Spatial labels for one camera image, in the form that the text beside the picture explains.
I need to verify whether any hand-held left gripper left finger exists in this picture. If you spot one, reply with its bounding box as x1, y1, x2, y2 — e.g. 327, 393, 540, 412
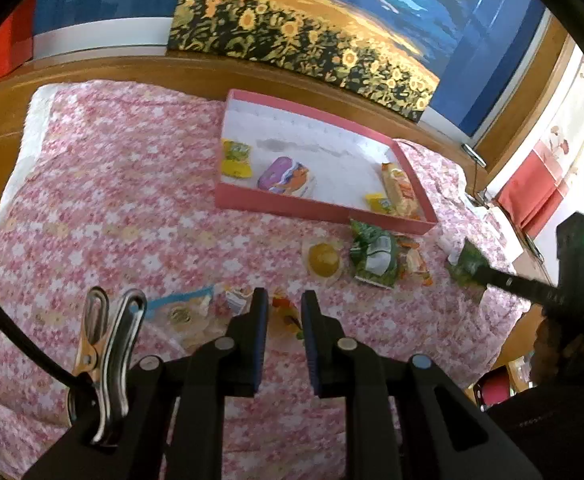
22, 287, 270, 480

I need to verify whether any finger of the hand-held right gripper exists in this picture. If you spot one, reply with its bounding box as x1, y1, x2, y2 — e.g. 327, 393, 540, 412
478, 265, 556, 307

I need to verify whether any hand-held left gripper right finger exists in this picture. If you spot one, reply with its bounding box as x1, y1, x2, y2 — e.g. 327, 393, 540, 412
301, 290, 542, 480

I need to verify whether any rainbow striped clear packet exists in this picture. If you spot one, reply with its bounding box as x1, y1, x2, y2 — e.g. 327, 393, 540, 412
223, 285, 307, 343

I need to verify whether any small green snack bag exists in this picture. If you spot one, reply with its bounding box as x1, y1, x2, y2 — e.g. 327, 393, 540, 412
446, 239, 492, 303

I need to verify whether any blue edged clear packet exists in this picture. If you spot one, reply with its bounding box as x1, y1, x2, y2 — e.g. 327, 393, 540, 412
144, 284, 217, 351

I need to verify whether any yellow jelly cup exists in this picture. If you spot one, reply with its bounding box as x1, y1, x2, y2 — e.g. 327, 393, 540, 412
302, 237, 345, 281

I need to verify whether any orange snack packet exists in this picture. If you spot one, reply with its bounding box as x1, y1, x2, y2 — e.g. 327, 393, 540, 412
394, 234, 431, 288

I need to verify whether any large green snack bag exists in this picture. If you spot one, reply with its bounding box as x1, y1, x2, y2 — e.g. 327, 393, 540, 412
348, 218, 401, 290

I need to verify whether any large orange rice cracker bag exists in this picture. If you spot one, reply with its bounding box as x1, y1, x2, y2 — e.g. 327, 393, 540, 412
381, 161, 423, 221

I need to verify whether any yellow candy packet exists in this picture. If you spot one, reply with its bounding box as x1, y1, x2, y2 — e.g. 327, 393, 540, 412
364, 192, 397, 217

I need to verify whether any purple snack packet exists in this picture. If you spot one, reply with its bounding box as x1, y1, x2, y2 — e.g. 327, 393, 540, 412
257, 156, 317, 198

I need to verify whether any small yellow green packet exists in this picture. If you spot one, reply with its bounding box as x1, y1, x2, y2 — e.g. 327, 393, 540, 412
221, 139, 253, 179

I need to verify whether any pink cardboard box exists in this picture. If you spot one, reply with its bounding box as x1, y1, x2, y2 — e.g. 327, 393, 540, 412
215, 88, 440, 236

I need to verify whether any person's right hand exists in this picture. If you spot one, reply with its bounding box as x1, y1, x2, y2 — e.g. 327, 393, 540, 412
530, 322, 584, 396

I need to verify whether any red white floral curtain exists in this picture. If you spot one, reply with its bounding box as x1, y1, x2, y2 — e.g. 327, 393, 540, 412
494, 52, 584, 241

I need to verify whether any red object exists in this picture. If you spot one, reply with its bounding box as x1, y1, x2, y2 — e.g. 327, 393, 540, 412
474, 366, 515, 411

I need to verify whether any metal window latch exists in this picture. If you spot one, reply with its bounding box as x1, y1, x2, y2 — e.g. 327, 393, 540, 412
460, 142, 486, 167

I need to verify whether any metal spring clip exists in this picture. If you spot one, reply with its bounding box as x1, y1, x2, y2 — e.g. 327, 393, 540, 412
68, 286, 147, 448

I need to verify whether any pink floral blanket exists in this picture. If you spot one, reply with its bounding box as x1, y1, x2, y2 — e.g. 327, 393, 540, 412
0, 80, 547, 480

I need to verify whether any sunflower field painting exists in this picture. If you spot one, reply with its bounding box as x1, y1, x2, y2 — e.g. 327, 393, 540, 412
166, 0, 467, 123

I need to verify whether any red box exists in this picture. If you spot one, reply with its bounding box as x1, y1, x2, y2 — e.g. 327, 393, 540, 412
0, 0, 38, 91

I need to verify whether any black cable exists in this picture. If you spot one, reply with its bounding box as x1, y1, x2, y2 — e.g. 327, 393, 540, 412
0, 275, 93, 401

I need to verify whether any wooden bed frame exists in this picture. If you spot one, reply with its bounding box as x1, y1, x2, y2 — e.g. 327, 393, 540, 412
0, 10, 580, 401

